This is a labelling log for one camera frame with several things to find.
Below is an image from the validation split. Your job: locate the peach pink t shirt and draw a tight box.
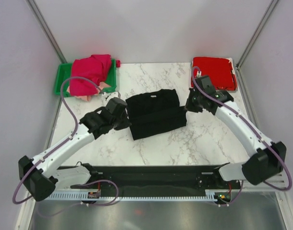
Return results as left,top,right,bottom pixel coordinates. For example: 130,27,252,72
75,82,110,102

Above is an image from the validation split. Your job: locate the black t shirt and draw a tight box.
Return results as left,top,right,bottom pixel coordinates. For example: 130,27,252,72
126,89,187,140

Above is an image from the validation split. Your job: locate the magenta t shirt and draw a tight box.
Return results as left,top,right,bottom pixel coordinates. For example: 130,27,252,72
68,54,121,96

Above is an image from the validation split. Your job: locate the green plastic tray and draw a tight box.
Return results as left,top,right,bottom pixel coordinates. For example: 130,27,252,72
54,59,118,98

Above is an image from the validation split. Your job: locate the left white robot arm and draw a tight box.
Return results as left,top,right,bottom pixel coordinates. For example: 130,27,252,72
18,97,130,201

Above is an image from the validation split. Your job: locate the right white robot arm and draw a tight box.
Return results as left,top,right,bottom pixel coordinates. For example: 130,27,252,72
185,75,286,189

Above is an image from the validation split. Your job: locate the folded red t shirt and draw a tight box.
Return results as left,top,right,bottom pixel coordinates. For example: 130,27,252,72
190,57,236,91

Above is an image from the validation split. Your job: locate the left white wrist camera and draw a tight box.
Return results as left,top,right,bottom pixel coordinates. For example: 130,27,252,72
101,92,121,101

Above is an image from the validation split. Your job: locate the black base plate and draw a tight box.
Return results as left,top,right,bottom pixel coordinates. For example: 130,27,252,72
82,163,241,191

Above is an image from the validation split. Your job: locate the white slotted cable duct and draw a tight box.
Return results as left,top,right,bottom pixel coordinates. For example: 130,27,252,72
45,189,218,202

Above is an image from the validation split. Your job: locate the right aluminium frame post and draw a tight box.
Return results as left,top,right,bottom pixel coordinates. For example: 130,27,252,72
236,0,281,70

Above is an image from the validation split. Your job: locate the aluminium frame post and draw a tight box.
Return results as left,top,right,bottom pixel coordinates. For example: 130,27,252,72
26,0,67,63
236,0,281,70

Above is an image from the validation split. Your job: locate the left aluminium frame post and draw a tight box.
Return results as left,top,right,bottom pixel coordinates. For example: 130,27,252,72
26,0,67,63

